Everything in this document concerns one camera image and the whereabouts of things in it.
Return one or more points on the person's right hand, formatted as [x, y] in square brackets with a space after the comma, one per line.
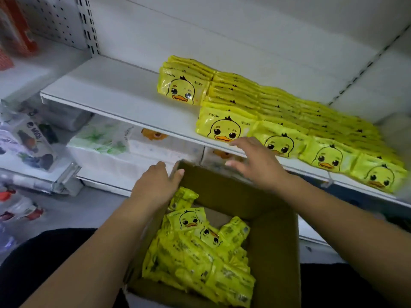
[260, 163]

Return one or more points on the person's left hand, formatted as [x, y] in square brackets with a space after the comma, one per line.
[154, 186]

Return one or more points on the brown cardboard box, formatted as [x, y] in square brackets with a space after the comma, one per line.
[276, 253]

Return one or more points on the yellow duck packet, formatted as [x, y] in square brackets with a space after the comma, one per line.
[192, 59]
[183, 89]
[186, 68]
[189, 63]

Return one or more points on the white metal shelf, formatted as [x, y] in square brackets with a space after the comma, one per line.
[109, 86]

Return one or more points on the person's left forearm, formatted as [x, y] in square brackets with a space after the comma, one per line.
[90, 266]

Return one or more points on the person's right forearm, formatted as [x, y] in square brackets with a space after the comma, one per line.
[353, 234]

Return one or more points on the person's black trousers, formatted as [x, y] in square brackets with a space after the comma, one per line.
[38, 266]

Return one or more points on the white pegboard shelf unit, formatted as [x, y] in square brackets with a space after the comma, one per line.
[51, 19]

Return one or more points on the green white tissue pack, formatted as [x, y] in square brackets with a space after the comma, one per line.
[96, 141]

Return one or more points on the MIQI boxes with fruit print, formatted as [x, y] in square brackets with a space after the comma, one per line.
[25, 141]

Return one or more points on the pack of red-capped bottles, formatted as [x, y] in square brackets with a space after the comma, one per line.
[19, 205]

